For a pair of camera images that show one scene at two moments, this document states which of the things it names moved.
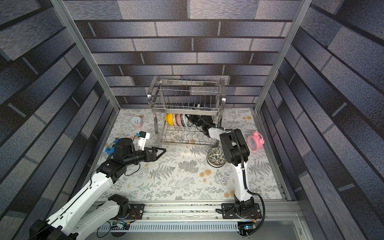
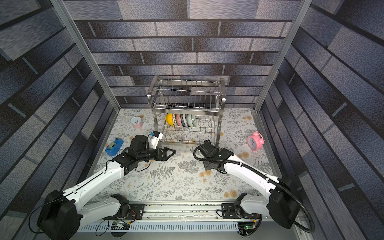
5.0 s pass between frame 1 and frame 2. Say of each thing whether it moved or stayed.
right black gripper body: moved
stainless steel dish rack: stayed
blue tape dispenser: stayed
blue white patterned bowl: stayed
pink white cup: stayed
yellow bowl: stayed
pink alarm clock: stayed
